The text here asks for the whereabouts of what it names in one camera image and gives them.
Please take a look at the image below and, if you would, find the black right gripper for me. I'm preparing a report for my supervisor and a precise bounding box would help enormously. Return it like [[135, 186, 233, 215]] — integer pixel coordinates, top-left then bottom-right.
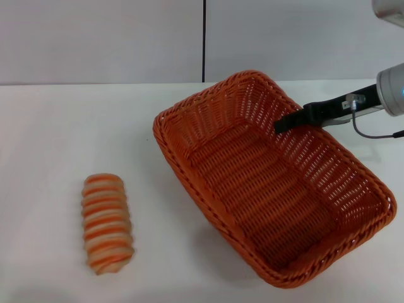
[[273, 83, 384, 134]]

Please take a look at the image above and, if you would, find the orange woven rectangular basket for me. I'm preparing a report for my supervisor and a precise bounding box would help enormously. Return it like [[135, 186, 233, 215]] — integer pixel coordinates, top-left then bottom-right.
[[153, 69, 398, 288]]

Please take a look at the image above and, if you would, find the grey cable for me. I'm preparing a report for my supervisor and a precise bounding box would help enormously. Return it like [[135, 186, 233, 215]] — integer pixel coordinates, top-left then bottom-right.
[[351, 106, 404, 140]]

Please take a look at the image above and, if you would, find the orange striped bread roll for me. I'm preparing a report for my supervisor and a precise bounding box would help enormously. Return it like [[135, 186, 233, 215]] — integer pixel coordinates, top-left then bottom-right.
[[81, 172, 136, 276]]

